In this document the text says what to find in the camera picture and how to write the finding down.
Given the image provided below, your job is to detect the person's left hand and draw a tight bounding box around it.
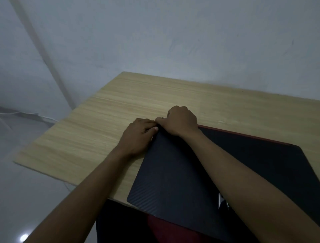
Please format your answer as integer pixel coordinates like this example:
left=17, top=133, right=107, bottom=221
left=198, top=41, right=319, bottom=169
left=117, top=118, right=159, bottom=159

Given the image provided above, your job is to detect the person's right hand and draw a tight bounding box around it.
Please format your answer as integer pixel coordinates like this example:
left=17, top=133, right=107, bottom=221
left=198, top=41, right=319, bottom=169
left=155, top=105, right=201, bottom=138

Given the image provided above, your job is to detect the black laptop with red trim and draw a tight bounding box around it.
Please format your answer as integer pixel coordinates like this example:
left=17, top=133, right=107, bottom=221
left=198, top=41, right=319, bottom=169
left=126, top=117, right=320, bottom=243

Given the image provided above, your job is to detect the person's left forearm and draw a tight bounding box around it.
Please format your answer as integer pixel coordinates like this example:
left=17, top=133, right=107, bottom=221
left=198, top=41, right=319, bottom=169
left=24, top=145, right=137, bottom=243

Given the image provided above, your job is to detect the person's right forearm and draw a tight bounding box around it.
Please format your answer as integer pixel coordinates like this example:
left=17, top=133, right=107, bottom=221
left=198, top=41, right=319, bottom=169
left=179, top=129, right=320, bottom=243

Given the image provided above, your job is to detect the black and red clothing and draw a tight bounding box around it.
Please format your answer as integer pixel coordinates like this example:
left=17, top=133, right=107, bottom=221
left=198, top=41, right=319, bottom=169
left=96, top=199, right=253, bottom=243

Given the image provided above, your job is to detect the white cable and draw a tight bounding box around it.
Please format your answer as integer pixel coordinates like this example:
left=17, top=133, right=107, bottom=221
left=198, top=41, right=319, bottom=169
left=0, top=111, right=60, bottom=124

